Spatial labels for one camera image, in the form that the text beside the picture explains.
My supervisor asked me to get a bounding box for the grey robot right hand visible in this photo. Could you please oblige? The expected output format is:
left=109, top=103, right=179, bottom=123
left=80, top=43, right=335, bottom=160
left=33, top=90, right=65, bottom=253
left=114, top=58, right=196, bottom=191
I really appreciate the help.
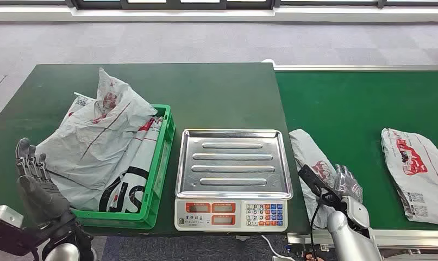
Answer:
left=297, top=164, right=364, bottom=213

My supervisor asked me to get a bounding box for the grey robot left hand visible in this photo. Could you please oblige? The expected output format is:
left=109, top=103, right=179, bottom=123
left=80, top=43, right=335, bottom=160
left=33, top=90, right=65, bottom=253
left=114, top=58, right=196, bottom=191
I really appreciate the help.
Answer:
left=15, top=138, right=71, bottom=226

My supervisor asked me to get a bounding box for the grey package with red logo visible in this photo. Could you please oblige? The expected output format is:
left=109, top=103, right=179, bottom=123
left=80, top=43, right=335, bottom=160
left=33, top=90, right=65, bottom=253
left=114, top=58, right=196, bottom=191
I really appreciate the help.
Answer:
left=289, top=128, right=364, bottom=230

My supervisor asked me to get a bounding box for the plain crumpled grey package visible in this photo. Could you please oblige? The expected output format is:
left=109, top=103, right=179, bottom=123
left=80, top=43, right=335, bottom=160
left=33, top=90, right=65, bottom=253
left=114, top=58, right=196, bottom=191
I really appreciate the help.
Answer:
left=48, top=168, right=112, bottom=212

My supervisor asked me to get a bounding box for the green conveyor belt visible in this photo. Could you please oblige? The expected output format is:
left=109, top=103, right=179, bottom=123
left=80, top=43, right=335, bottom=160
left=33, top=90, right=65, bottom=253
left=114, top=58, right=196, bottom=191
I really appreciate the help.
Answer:
left=261, top=59, right=438, bottom=253

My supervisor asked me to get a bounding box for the large grey red-print package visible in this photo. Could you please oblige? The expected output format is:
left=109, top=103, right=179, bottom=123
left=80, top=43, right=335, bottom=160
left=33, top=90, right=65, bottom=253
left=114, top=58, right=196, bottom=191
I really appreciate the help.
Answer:
left=35, top=67, right=159, bottom=188

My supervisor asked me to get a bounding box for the white package with red logo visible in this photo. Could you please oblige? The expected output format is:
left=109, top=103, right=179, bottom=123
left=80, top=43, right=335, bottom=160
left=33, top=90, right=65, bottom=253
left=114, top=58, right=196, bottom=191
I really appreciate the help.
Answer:
left=380, top=127, right=438, bottom=227

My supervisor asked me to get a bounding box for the grey package with black letters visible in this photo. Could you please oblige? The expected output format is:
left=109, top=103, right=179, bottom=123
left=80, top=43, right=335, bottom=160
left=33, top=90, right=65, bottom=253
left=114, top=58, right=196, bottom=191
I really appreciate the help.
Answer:
left=98, top=116, right=165, bottom=214

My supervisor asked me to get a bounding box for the grey package with QR label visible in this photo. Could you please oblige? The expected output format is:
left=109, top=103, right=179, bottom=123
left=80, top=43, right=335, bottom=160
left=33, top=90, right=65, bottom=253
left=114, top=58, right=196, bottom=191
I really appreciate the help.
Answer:
left=65, top=92, right=98, bottom=120

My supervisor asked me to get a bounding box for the steel scale tray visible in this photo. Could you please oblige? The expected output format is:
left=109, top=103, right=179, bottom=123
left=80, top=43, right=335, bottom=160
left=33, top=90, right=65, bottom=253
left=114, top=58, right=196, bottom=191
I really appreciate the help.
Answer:
left=174, top=128, right=294, bottom=200

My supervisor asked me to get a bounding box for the green plastic crate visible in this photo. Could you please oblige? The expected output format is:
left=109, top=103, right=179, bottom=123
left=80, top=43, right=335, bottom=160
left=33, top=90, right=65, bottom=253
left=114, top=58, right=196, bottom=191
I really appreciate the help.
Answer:
left=70, top=104, right=176, bottom=230

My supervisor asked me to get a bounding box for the white electronic scale body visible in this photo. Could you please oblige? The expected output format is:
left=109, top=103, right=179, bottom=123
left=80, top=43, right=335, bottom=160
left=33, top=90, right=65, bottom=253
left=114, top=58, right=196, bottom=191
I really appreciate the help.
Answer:
left=174, top=196, right=289, bottom=233

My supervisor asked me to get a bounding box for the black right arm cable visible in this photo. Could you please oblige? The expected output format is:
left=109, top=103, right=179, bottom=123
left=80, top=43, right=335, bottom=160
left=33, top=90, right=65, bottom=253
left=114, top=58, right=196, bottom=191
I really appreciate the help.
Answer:
left=309, top=192, right=328, bottom=261

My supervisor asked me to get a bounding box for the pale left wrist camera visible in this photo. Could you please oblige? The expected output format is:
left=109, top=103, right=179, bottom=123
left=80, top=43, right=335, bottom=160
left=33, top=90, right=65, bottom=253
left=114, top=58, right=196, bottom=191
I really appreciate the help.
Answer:
left=0, top=204, right=37, bottom=257

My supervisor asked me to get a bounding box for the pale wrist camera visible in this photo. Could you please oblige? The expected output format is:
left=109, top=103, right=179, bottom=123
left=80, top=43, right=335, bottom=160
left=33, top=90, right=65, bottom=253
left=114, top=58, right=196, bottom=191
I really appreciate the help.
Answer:
left=0, top=204, right=37, bottom=257
left=342, top=196, right=371, bottom=230

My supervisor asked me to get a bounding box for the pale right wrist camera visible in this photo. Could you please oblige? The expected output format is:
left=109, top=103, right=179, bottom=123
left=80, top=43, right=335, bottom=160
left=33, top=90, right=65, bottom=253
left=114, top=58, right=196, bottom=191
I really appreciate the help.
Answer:
left=342, top=196, right=371, bottom=230

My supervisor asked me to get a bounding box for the white power cable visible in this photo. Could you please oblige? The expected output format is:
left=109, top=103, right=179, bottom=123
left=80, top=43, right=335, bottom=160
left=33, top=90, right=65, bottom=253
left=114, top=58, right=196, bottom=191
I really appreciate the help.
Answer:
left=260, top=234, right=296, bottom=261

